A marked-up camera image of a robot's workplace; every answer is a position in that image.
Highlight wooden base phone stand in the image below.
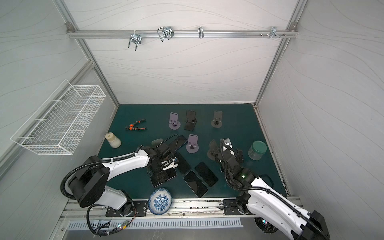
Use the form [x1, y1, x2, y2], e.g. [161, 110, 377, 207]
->
[151, 139, 163, 148]

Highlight beige plastic cup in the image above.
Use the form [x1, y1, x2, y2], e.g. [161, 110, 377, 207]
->
[105, 132, 122, 149]

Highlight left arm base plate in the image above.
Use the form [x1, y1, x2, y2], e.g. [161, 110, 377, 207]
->
[106, 200, 148, 217]

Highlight aluminium crossbar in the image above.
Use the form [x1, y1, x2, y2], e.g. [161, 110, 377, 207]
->
[67, 29, 299, 39]

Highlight orange handled pliers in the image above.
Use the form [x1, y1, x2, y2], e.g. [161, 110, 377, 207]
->
[125, 119, 147, 131]

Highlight grey stand back right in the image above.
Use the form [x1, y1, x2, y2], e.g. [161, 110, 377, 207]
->
[211, 111, 223, 128]

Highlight purple stand back left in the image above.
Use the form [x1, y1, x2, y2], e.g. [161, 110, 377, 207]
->
[169, 113, 181, 130]

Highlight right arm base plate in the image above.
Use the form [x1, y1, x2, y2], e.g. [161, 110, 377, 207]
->
[220, 199, 250, 216]

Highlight metal clamp small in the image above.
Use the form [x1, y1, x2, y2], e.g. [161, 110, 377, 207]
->
[198, 27, 204, 39]

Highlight black stand back centre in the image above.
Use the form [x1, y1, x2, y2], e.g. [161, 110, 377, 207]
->
[184, 110, 197, 132]

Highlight blue white patterned plate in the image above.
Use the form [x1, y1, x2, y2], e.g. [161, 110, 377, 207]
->
[148, 188, 172, 215]

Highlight white vent grille strip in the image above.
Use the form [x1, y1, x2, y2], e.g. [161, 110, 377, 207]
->
[67, 218, 244, 231]

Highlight white wire basket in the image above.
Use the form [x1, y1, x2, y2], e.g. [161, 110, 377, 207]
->
[11, 80, 106, 156]

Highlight metal clamp left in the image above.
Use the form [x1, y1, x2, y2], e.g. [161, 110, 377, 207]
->
[128, 33, 142, 51]

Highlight left base cable bundle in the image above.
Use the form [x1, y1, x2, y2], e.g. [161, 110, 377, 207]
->
[86, 203, 137, 237]

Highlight metal clamp centre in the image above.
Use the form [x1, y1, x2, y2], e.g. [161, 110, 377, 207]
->
[157, 26, 175, 42]

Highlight green lidded jar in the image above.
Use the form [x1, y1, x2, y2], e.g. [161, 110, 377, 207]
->
[248, 141, 268, 161]

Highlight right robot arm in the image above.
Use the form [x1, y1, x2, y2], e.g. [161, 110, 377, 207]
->
[209, 139, 330, 240]

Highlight purple phone stand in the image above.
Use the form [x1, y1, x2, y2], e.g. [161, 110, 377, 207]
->
[186, 134, 199, 154]

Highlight grey stand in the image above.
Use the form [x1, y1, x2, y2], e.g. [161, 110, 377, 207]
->
[207, 140, 220, 161]
[211, 111, 223, 128]

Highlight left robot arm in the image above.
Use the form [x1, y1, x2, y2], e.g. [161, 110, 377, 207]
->
[60, 135, 187, 216]

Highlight grey stand front right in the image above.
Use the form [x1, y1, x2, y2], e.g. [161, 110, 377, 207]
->
[207, 140, 220, 161]

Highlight metal bracket right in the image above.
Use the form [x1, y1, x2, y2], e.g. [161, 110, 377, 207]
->
[260, 27, 287, 39]

